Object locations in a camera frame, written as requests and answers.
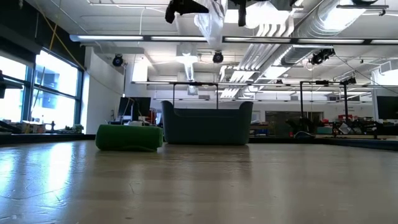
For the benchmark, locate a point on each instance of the round black ceiling lamp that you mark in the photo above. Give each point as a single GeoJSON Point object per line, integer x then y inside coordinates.
{"type": "Point", "coordinates": [218, 58]}
{"type": "Point", "coordinates": [117, 61]}

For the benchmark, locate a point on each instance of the green elastic bandage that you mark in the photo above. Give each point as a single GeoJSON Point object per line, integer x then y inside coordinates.
{"type": "Point", "coordinates": [129, 137]}

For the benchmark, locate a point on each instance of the brown cardboard box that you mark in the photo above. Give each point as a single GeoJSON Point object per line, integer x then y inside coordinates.
{"type": "Point", "coordinates": [31, 126]}

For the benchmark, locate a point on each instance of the blue-grey plastic bin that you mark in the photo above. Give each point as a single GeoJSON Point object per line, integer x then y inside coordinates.
{"type": "Point", "coordinates": [205, 127]}

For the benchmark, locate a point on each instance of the black ceiling spotlight cluster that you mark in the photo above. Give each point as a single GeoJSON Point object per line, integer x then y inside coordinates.
{"type": "Point", "coordinates": [320, 56]}

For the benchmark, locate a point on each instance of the black gantry frame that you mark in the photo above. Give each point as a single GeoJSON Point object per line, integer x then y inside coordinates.
{"type": "Point", "coordinates": [301, 102]}

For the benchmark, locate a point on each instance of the silver ventilation duct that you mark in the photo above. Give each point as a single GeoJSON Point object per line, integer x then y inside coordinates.
{"type": "Point", "coordinates": [326, 18]}

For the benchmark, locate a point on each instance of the clear plastic bag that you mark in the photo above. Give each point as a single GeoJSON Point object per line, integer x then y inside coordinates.
{"type": "Point", "coordinates": [213, 25]}

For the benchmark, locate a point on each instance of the thin ceiling light bar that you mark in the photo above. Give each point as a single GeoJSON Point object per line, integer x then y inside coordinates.
{"type": "Point", "coordinates": [149, 82]}

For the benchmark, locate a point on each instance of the black monitor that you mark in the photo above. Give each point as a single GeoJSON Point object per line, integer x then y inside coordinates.
{"type": "Point", "coordinates": [130, 105]}
{"type": "Point", "coordinates": [388, 107]}

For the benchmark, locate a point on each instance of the white ceiling pipe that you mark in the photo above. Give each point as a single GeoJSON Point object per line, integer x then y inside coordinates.
{"type": "Point", "coordinates": [188, 62]}

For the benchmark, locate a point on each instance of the long ceiling light bar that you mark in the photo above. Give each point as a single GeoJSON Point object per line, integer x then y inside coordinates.
{"type": "Point", "coordinates": [109, 38]}

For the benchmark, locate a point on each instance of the distant black robot arms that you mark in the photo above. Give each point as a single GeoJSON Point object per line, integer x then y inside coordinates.
{"type": "Point", "coordinates": [357, 124]}

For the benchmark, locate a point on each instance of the black ceiling rail fixture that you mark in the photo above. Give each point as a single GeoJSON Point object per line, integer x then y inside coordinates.
{"type": "Point", "coordinates": [363, 6]}

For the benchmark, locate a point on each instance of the large window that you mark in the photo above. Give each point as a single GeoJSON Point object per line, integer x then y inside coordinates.
{"type": "Point", "coordinates": [56, 81]}

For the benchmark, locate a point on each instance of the white computer box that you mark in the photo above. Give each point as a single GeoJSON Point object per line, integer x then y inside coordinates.
{"type": "Point", "coordinates": [136, 123]}

